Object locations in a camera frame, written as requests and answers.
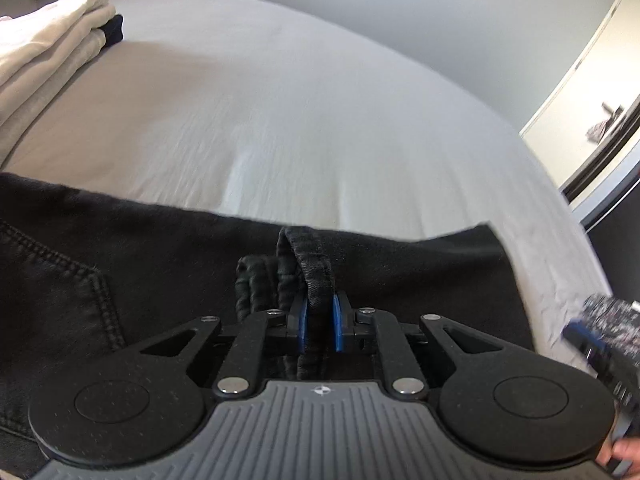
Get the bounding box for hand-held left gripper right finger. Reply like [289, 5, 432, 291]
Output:
[331, 292, 503, 400]

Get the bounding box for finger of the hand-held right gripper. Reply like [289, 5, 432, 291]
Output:
[564, 322, 610, 361]

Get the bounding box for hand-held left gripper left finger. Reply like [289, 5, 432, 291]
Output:
[132, 294, 309, 401]

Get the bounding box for black jeans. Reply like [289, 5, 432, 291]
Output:
[0, 171, 546, 478]

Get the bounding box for person's right hand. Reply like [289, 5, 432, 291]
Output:
[597, 437, 640, 476]

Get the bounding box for dark floral garment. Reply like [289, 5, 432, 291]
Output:
[582, 294, 640, 350]

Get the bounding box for bed with grey sheet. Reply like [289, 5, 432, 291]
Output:
[0, 0, 613, 381]

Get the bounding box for light grey folded garment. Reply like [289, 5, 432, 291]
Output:
[0, 25, 108, 158]

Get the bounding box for navy folded cloth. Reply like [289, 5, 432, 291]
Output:
[97, 14, 125, 47]

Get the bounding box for white folded garment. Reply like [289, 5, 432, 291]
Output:
[0, 0, 117, 88]

